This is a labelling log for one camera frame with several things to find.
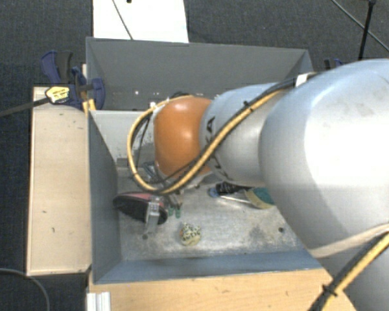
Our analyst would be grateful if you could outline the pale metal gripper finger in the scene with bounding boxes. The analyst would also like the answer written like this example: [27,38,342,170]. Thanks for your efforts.
[142,196,163,240]

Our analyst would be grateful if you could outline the black and red oval paddle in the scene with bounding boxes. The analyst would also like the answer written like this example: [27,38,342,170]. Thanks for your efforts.
[112,191,169,225]

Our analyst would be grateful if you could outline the yellow spotted toy animal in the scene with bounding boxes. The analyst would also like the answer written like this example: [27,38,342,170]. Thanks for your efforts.
[180,222,202,247]

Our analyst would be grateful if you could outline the grey metal bin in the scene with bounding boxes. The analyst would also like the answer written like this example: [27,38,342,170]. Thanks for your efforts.
[85,36,325,285]

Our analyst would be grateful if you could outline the teal and cream round sponge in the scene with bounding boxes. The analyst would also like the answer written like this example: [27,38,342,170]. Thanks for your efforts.
[244,187,277,210]

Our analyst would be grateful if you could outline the pale wood flat board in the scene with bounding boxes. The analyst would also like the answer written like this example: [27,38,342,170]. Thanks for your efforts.
[26,86,93,277]

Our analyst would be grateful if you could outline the black cylinder on white bracket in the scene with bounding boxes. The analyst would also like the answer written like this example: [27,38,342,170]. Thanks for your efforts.
[194,177,247,195]

